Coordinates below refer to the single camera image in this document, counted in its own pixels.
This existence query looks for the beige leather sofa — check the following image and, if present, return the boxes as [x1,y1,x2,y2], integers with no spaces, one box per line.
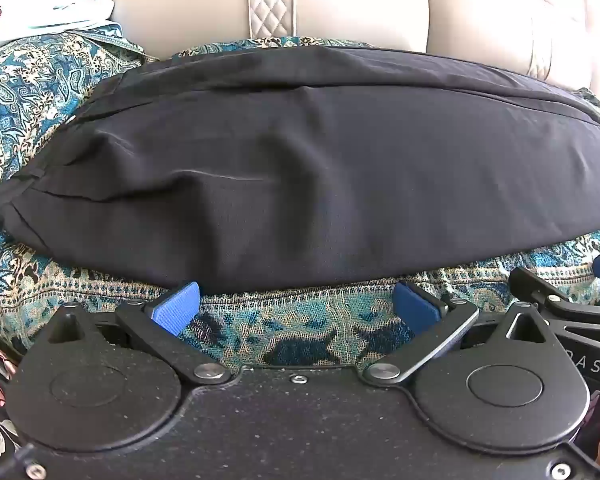
[111,0,600,111]

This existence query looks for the black pants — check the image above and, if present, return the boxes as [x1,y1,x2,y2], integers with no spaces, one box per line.
[0,45,600,295]

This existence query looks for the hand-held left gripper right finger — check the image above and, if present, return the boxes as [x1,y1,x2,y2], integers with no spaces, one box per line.
[364,281,561,387]

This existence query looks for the teal paisley blanket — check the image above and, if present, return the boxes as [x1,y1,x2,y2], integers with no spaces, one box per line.
[0,30,600,367]

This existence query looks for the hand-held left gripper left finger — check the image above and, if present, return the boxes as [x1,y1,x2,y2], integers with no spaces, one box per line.
[46,281,231,387]

